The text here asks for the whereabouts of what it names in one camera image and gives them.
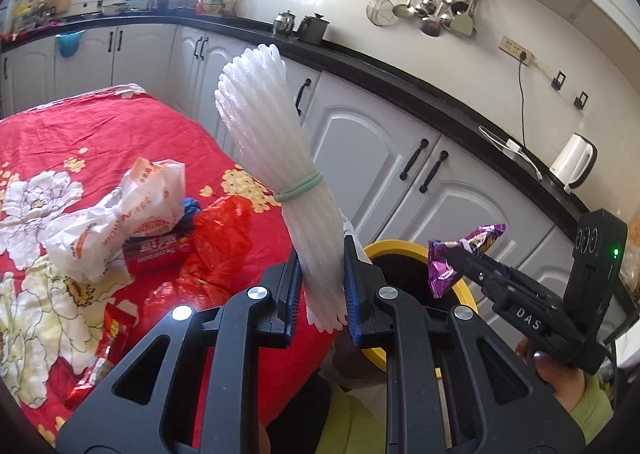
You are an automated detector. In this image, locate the group of condiment bottles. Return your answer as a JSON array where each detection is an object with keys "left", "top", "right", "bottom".
[{"left": 195, "top": 0, "right": 236, "bottom": 17}]

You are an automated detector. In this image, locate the black countertop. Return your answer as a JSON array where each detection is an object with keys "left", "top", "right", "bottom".
[{"left": 0, "top": 14, "right": 608, "bottom": 240}]

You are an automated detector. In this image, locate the clear bag of fruit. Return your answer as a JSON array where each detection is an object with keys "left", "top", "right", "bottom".
[{"left": 620, "top": 229, "right": 640, "bottom": 285}]

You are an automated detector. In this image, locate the white electric kettle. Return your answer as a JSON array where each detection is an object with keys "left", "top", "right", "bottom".
[{"left": 549, "top": 132, "right": 598, "bottom": 192}]

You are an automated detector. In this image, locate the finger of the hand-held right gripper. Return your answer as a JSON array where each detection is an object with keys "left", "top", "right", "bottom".
[
  {"left": 450, "top": 260, "right": 496, "bottom": 310},
  {"left": 446, "top": 247, "right": 506, "bottom": 292}
]

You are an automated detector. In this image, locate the person's yellow green clothing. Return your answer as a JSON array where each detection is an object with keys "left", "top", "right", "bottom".
[{"left": 265, "top": 391, "right": 401, "bottom": 454}]

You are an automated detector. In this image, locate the red snack wrapper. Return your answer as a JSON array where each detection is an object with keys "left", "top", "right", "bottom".
[{"left": 65, "top": 304, "right": 141, "bottom": 410}]

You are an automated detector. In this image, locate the person's right hand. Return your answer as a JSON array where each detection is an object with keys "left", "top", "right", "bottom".
[{"left": 515, "top": 334, "right": 587, "bottom": 417}]

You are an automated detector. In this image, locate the person's right forearm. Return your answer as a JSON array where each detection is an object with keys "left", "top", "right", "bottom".
[{"left": 570, "top": 371, "right": 617, "bottom": 446}]

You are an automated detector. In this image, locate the red plastic bag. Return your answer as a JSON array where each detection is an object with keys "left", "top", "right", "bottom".
[{"left": 145, "top": 196, "right": 301, "bottom": 315}]

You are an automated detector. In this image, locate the dark metal pot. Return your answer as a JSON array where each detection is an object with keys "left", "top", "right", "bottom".
[{"left": 298, "top": 13, "right": 331, "bottom": 45}]

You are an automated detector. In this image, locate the steel teapot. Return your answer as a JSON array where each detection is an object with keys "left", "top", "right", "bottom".
[{"left": 272, "top": 10, "right": 297, "bottom": 37}]

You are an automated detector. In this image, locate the blue hanging bag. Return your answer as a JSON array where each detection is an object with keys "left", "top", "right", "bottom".
[{"left": 55, "top": 31, "right": 83, "bottom": 57}]

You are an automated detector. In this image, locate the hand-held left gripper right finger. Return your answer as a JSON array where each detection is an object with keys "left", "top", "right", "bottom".
[{"left": 344, "top": 234, "right": 586, "bottom": 454}]

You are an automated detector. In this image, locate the wall power outlet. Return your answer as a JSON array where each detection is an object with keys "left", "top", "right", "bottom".
[{"left": 500, "top": 36, "right": 533, "bottom": 62}]

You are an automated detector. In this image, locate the dark ladle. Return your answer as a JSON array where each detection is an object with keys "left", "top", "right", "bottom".
[{"left": 419, "top": 0, "right": 458, "bottom": 38}]

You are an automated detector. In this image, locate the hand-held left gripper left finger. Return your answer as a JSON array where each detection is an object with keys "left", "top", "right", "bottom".
[{"left": 55, "top": 249, "right": 303, "bottom": 454}]

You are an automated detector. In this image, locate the black power cable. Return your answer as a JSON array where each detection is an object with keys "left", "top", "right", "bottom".
[{"left": 517, "top": 59, "right": 532, "bottom": 155}]

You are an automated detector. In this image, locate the white foam net bundle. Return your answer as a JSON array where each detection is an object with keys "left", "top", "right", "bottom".
[{"left": 214, "top": 44, "right": 368, "bottom": 332}]

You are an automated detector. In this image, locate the pale green spatula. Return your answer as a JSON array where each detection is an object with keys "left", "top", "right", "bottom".
[{"left": 451, "top": 0, "right": 482, "bottom": 38}]

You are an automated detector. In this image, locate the white charger with cable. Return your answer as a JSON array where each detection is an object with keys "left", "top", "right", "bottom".
[{"left": 479, "top": 125, "right": 543, "bottom": 180}]

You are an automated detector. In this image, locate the purple snack wrapper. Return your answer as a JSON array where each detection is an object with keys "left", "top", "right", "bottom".
[{"left": 427, "top": 223, "right": 507, "bottom": 299}]

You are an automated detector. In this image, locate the yellow rimmed trash bin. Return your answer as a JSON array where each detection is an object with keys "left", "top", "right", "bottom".
[{"left": 330, "top": 240, "right": 475, "bottom": 390}]

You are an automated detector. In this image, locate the white printed plastic bag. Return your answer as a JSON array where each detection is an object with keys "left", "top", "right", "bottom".
[{"left": 46, "top": 157, "right": 187, "bottom": 283}]

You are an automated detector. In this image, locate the red floral blanket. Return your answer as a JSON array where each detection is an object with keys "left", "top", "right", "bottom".
[{"left": 0, "top": 84, "right": 341, "bottom": 445}]

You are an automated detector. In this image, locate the green elastic band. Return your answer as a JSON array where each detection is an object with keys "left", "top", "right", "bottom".
[{"left": 274, "top": 171, "right": 324, "bottom": 202}]

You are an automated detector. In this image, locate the red packet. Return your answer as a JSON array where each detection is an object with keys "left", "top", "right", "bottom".
[{"left": 122, "top": 229, "right": 198, "bottom": 275}]

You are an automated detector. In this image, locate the blue cloth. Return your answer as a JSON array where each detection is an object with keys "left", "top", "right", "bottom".
[{"left": 181, "top": 197, "right": 203, "bottom": 230}]

